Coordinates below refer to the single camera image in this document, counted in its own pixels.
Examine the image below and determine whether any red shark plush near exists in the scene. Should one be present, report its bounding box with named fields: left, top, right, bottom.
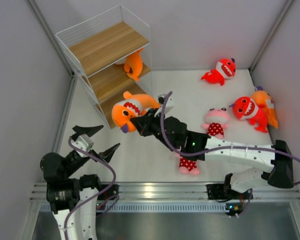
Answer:
left=229, top=96, right=268, bottom=133

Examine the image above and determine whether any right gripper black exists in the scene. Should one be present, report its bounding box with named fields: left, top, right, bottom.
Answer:
left=131, top=108, right=178, bottom=153

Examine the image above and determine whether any orange shark plush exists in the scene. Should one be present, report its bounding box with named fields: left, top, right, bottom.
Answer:
left=111, top=91, right=161, bottom=134
left=251, top=86, right=279, bottom=129
left=115, top=48, right=144, bottom=82

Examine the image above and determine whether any pink frog plush rear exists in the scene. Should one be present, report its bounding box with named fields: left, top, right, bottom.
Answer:
left=201, top=107, right=230, bottom=139

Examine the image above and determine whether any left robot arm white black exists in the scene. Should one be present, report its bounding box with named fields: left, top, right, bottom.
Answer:
left=40, top=125, right=120, bottom=240

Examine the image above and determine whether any red shark plush far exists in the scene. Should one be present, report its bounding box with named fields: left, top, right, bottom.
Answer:
left=200, top=58, right=237, bottom=86

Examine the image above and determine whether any white wire wooden shelf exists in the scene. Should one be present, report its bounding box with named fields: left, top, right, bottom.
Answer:
left=55, top=5, right=153, bottom=129

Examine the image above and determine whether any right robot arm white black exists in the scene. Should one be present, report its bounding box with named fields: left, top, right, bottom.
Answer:
left=130, top=110, right=295, bottom=199

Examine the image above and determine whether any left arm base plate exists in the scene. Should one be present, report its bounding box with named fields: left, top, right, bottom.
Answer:
left=96, top=184, right=119, bottom=211

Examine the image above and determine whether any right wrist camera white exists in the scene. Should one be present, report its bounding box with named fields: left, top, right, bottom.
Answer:
left=155, top=94, right=175, bottom=117

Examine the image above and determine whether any pink frog plush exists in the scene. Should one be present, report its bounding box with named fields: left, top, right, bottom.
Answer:
left=175, top=153, right=201, bottom=176
left=201, top=107, right=230, bottom=139

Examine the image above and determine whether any pink frog plush front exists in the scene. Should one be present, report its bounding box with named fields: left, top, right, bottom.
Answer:
left=175, top=153, right=201, bottom=176

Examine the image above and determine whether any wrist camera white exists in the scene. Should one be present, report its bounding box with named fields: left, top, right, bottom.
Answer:
left=70, top=134, right=94, bottom=152
left=155, top=94, right=175, bottom=117

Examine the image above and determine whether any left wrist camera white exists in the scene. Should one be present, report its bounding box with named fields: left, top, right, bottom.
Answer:
left=70, top=134, right=94, bottom=152

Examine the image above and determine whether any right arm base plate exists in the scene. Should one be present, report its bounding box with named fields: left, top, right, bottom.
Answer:
left=206, top=183, right=253, bottom=218

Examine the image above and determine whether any aluminium rail frame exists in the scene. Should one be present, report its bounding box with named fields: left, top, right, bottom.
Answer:
left=29, top=181, right=300, bottom=213

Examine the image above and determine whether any red shark plush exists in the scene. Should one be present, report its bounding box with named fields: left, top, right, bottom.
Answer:
left=229, top=96, right=268, bottom=133
left=200, top=58, right=237, bottom=86

